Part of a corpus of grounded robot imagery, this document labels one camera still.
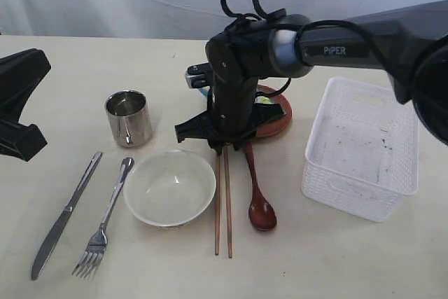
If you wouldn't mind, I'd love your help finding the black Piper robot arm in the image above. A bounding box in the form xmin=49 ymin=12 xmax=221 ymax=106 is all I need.
xmin=175 ymin=1 xmax=447 ymax=151

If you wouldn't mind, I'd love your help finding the dark wooden chopstick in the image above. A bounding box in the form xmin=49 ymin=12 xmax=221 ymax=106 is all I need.
xmin=223 ymin=147 xmax=232 ymax=258

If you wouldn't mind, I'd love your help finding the pale green ceramic bowl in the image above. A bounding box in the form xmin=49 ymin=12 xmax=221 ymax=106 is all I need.
xmin=123 ymin=150 xmax=217 ymax=228

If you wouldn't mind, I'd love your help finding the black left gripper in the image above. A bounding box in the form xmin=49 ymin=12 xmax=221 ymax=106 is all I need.
xmin=1 ymin=48 xmax=51 ymax=162

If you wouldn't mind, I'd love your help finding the blue chips bag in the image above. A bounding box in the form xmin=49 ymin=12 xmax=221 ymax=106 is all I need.
xmin=198 ymin=88 xmax=276 ymax=104

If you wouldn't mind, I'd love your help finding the dark brown wooden spoon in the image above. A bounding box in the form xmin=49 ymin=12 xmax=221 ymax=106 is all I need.
xmin=244 ymin=142 xmax=277 ymax=232

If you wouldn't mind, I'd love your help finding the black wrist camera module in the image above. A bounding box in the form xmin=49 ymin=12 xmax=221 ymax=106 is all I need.
xmin=185 ymin=62 xmax=213 ymax=89

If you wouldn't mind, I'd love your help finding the light wooden chopstick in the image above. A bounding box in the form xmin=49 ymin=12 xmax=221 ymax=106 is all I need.
xmin=214 ymin=155 xmax=221 ymax=256

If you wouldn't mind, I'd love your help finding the blue-grey utensil handle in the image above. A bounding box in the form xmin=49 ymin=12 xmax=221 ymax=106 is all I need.
xmin=71 ymin=157 xmax=134 ymax=279

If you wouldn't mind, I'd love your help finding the grey metal utensil handle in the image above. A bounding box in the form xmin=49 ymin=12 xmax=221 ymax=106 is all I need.
xmin=31 ymin=151 xmax=103 ymax=281

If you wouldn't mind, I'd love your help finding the shiny steel cup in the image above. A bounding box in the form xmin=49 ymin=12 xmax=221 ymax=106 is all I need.
xmin=104 ymin=90 xmax=153 ymax=148

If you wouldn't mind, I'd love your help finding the dark brown wooden plate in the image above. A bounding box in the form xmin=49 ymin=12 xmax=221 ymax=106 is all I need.
xmin=255 ymin=94 xmax=293 ymax=139

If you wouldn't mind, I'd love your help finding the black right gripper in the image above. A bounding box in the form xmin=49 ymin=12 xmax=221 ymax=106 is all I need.
xmin=175 ymin=74 xmax=283 ymax=155

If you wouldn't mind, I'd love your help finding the white plastic perforated basket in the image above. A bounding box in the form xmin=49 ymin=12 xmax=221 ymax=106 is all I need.
xmin=302 ymin=77 xmax=419 ymax=223

